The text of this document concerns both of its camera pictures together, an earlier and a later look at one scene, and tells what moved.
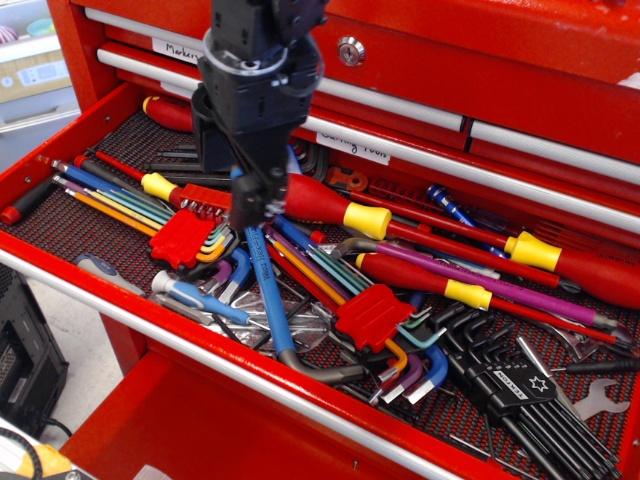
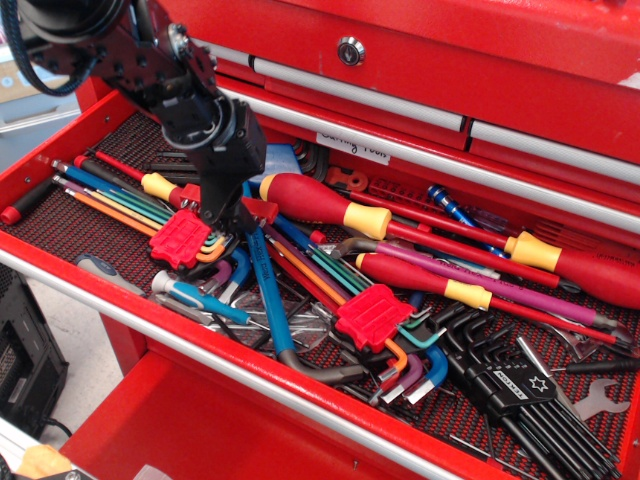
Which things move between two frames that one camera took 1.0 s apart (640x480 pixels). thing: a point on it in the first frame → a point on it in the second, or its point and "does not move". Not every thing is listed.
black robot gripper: [246, 105] → [230, 149]
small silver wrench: [599, 401] does not move
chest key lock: [351, 52] does not move
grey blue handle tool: [106, 271] does not move
